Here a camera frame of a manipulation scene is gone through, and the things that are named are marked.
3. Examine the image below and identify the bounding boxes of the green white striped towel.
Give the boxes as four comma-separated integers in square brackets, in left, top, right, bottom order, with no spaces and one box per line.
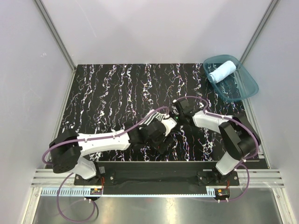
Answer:
[142,112,165,126]

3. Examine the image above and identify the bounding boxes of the light blue towel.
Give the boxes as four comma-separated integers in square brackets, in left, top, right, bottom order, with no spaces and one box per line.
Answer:
[208,61,236,84]

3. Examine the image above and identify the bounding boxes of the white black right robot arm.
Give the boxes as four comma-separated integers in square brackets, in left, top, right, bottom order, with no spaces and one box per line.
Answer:
[172,97,261,185]

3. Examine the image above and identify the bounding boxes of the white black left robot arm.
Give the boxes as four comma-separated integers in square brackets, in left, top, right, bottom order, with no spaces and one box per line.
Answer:
[49,118,177,185]

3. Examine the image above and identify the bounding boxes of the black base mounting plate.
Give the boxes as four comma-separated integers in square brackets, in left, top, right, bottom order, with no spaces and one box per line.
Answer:
[74,161,240,196]

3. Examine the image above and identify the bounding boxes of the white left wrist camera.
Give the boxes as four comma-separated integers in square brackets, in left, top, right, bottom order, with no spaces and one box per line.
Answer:
[161,118,177,136]

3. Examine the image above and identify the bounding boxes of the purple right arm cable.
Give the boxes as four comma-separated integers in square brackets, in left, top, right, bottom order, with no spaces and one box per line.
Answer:
[175,96,261,203]

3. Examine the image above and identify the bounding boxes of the white slotted cable duct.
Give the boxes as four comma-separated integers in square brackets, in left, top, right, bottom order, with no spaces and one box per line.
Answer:
[41,187,215,197]

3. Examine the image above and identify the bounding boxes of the aluminium front rail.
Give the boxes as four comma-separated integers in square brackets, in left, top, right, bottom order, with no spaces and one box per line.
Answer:
[31,169,285,187]

